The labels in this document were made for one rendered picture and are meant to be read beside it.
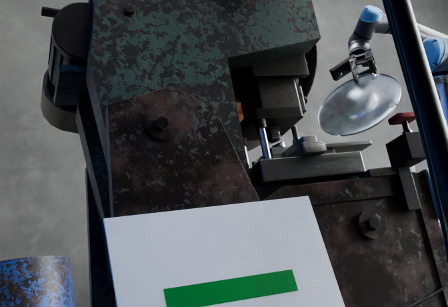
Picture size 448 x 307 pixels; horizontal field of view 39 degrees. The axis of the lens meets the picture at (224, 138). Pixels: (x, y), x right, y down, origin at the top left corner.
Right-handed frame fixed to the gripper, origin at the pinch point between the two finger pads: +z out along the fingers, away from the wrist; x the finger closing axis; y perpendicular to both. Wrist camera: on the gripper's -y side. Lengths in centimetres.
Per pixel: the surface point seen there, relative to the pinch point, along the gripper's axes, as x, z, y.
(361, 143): 3.4, 34.6, -0.8
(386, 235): 9, 71, 2
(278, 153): -9, 48, -22
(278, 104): -17.7, 36.0, -19.3
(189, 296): -14, 105, -36
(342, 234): 2, 76, -7
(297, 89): -16.4, 26.8, -14.2
